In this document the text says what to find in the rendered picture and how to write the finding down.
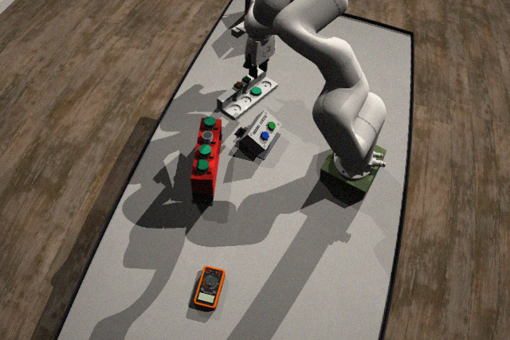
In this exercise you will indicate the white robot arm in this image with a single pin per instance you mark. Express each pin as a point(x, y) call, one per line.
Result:
point(336, 111)

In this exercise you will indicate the orange digital multimeter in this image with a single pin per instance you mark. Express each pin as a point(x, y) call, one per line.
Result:
point(209, 288)

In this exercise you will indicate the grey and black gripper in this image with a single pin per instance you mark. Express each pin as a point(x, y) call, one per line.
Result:
point(258, 51)

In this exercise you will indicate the dark grey table edge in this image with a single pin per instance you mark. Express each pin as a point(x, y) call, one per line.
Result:
point(157, 124)

